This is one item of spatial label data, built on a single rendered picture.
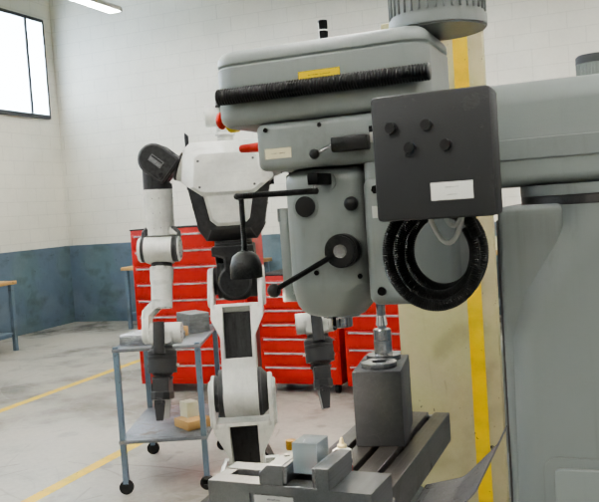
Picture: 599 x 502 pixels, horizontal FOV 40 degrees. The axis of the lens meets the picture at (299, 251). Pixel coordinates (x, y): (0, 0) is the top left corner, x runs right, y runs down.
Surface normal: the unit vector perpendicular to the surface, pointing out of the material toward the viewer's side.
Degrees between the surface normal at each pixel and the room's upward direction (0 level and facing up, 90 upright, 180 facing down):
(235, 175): 90
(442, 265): 90
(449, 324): 90
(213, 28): 90
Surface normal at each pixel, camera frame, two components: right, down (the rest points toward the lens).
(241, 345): 0.01, -0.12
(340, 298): -0.29, 0.53
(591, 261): -0.36, 0.09
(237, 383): -0.01, -0.36
